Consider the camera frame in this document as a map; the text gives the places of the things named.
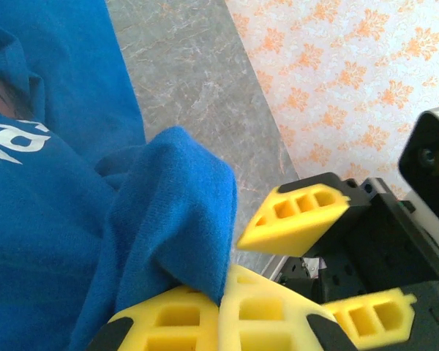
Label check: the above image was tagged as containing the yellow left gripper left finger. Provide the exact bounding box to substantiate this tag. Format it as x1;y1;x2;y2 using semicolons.
86;284;222;351

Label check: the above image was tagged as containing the blue t-shirt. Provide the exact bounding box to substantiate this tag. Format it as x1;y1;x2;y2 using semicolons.
0;0;239;351

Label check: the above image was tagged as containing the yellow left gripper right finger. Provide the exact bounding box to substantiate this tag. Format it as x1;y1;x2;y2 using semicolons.
218;263;358;351

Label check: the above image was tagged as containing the aluminium side rail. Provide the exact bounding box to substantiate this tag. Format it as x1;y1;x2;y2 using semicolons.
259;254;290;282

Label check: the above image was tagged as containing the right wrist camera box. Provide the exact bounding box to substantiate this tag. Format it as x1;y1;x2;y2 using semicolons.
397;104;439;266

